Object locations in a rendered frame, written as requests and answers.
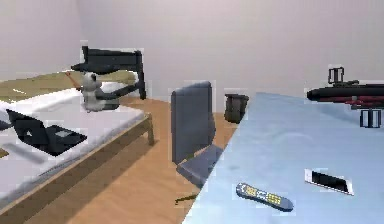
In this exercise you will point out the wooden bed with white mattress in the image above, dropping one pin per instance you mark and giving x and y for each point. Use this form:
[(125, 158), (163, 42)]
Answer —
[(110, 121)]

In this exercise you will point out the grey office chair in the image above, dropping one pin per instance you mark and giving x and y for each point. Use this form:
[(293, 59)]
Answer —
[(191, 120)]

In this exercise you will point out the black waste bin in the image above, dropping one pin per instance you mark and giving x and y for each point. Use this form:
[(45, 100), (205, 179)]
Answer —
[(235, 108)]

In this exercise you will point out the pale blue table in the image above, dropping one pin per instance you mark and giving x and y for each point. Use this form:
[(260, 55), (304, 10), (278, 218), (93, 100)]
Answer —
[(283, 146)]

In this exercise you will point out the grey and white plush toy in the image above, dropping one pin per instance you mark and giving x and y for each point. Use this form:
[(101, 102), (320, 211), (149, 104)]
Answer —
[(91, 96)]

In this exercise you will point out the blue remote control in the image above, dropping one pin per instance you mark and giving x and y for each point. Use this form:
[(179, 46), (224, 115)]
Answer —
[(265, 196)]

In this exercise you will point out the thin red stick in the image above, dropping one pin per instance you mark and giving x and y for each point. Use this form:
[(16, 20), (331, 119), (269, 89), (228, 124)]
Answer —
[(73, 80)]

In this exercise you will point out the white phone with black screen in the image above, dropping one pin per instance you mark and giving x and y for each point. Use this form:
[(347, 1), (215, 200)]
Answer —
[(329, 181)]

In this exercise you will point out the black laptop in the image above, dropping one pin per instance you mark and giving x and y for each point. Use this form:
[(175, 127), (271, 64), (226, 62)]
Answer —
[(40, 135)]

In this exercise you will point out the black and red long object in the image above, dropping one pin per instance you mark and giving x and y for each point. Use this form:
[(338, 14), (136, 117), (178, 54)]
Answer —
[(346, 94)]

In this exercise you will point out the olive green blanket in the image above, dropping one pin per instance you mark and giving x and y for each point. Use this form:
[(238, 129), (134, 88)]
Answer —
[(36, 85)]

